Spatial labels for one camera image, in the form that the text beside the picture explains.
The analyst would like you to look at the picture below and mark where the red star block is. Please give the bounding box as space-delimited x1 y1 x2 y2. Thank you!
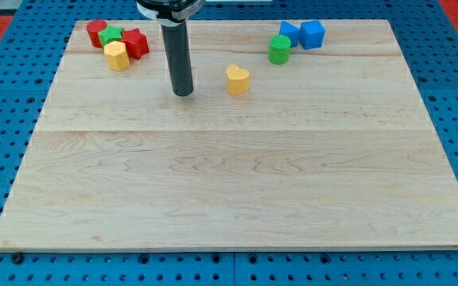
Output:
121 28 149 60

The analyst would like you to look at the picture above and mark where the green cylinder block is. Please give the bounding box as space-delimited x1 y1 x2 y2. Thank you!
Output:
268 34 291 65

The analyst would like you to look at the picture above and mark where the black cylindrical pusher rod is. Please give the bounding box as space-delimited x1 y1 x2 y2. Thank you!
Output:
161 21 194 96

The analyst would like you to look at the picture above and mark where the yellow heart block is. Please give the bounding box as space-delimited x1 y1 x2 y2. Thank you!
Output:
226 64 250 95

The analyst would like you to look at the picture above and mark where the green star block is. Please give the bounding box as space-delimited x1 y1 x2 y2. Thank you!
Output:
98 25 124 47

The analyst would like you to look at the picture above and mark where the light wooden board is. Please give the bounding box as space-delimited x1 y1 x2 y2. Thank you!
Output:
0 20 458 253

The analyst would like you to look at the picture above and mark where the blue cube block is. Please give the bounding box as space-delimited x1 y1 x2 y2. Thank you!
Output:
299 20 325 49

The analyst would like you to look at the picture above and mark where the blue triangle block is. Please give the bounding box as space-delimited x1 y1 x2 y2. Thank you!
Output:
279 21 300 48

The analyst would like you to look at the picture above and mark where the red cylinder block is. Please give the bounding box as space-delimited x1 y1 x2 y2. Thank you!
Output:
86 19 107 48

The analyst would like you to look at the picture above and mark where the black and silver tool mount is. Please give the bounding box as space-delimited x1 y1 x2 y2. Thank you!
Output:
136 0 206 27

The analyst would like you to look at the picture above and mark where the yellow hexagon block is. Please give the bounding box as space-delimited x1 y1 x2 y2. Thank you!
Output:
103 41 130 72

